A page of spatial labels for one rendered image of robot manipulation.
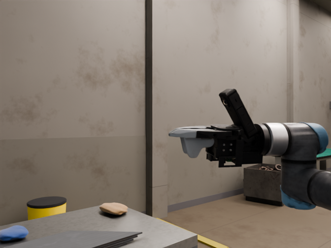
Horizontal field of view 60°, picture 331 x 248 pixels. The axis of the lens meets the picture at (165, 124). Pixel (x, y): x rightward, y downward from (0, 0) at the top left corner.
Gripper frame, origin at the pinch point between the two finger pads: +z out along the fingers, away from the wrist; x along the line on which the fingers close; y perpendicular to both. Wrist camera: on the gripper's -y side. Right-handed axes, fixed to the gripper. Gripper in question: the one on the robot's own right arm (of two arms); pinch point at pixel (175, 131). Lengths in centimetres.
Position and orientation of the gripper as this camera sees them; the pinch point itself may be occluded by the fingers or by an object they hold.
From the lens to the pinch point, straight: 59.3
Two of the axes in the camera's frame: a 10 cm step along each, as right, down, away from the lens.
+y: -0.3, 9.9, 1.3
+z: -9.7, 0.0, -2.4
